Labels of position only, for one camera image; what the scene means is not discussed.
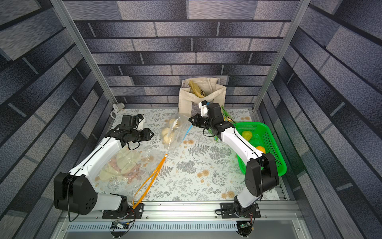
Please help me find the clear bag of buns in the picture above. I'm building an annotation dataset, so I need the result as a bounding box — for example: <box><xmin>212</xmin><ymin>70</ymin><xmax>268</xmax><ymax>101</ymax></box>
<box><xmin>161</xmin><ymin>114</ymin><xmax>193</xmax><ymax>152</ymax></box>

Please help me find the green fruit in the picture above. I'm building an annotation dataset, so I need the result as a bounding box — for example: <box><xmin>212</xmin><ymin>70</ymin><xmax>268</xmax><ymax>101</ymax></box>
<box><xmin>241</xmin><ymin>130</ymin><xmax>253</xmax><ymax>141</ymax></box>

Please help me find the clear orange zip-top bag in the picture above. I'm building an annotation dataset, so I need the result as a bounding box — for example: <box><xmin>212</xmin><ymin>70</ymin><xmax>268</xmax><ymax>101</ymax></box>
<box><xmin>93</xmin><ymin>147</ymin><xmax>168</xmax><ymax>208</ymax></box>

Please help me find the yellow pear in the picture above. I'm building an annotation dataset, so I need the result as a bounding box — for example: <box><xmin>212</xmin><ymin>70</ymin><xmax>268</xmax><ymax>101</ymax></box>
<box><xmin>256</xmin><ymin>146</ymin><xmax>266</xmax><ymax>153</ymax></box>

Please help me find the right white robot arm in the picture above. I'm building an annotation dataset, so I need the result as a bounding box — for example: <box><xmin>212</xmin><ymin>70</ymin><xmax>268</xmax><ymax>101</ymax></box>
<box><xmin>189</xmin><ymin>101</ymin><xmax>280</xmax><ymax>217</ymax></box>

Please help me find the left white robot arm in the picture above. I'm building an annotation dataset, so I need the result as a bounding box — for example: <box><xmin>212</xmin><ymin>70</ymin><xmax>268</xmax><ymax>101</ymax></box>
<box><xmin>54</xmin><ymin>114</ymin><xmax>154</xmax><ymax>219</ymax></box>

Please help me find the green chips bag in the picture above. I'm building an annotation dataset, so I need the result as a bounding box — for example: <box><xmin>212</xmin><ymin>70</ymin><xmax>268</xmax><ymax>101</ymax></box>
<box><xmin>221</xmin><ymin>106</ymin><xmax>236</xmax><ymax>125</ymax></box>

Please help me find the beige canvas tote bag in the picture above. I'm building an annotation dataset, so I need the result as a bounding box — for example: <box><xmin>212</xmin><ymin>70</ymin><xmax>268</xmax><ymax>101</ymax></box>
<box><xmin>178</xmin><ymin>77</ymin><xmax>227</xmax><ymax>117</ymax></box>

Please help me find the white cup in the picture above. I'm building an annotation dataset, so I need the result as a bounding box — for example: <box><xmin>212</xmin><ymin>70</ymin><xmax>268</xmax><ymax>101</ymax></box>
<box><xmin>110</xmin><ymin>103</ymin><xmax>125</xmax><ymax>119</ymax></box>

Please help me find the yellow snack packet in tote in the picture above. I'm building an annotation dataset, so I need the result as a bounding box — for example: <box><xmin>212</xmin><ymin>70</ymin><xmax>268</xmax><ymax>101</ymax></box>
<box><xmin>189</xmin><ymin>80</ymin><xmax>206</xmax><ymax>98</ymax></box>

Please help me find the giraffe yellow toy package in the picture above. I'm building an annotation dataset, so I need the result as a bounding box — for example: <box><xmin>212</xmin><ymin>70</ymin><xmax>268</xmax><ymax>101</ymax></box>
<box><xmin>98</xmin><ymin>151</ymin><xmax>148</xmax><ymax>184</ymax></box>

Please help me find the green plastic basket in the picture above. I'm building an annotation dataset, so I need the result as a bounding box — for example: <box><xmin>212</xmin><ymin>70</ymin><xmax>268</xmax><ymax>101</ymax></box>
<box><xmin>236</xmin><ymin>122</ymin><xmax>287</xmax><ymax>176</ymax></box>

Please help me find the left circuit board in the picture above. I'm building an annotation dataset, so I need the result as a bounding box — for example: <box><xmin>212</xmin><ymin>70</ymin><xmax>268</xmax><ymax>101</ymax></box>
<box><xmin>110</xmin><ymin>221</ymin><xmax>132</xmax><ymax>231</ymax></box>

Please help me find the circuit board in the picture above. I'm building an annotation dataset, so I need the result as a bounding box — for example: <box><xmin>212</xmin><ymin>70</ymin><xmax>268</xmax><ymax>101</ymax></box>
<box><xmin>110</xmin><ymin>221</ymin><xmax>132</xmax><ymax>231</ymax></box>
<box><xmin>237</xmin><ymin>221</ymin><xmax>253</xmax><ymax>237</ymax></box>

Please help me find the right circuit board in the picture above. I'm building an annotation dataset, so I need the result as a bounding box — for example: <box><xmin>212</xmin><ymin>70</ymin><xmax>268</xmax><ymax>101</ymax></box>
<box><xmin>237</xmin><ymin>221</ymin><xmax>253</xmax><ymax>237</ymax></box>

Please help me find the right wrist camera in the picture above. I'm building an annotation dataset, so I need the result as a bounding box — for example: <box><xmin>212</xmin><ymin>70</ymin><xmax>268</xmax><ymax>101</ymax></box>
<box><xmin>198</xmin><ymin>101</ymin><xmax>209</xmax><ymax>117</ymax></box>

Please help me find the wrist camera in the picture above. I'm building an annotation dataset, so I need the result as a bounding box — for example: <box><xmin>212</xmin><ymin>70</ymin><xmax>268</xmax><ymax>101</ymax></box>
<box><xmin>198</xmin><ymin>101</ymin><xmax>209</xmax><ymax>117</ymax></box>
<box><xmin>136</xmin><ymin>114</ymin><xmax>145</xmax><ymax>130</ymax></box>

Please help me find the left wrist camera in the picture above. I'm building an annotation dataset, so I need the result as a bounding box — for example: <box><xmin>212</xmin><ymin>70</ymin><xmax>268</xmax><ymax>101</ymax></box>
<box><xmin>136</xmin><ymin>114</ymin><xmax>145</xmax><ymax>130</ymax></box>

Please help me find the right aluminium frame post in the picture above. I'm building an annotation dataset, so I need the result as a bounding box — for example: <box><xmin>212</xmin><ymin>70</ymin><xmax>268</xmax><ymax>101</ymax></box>
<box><xmin>252</xmin><ymin>0</ymin><xmax>311</xmax><ymax>113</ymax></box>

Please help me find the aluminium frame post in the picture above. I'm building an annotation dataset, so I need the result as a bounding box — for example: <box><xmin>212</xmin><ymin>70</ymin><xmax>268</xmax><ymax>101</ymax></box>
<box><xmin>252</xmin><ymin>0</ymin><xmax>311</xmax><ymax>113</ymax></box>
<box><xmin>50</xmin><ymin>0</ymin><xmax>117</xmax><ymax>104</ymax></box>

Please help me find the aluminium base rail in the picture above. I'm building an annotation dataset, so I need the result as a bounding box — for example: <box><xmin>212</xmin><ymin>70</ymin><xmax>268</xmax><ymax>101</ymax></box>
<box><xmin>52</xmin><ymin>200</ymin><xmax>302</xmax><ymax>239</ymax></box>

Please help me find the left aluminium frame post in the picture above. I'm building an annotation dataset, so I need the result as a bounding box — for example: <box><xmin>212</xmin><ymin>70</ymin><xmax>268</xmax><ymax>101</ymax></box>
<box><xmin>50</xmin><ymin>0</ymin><xmax>117</xmax><ymax>104</ymax></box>

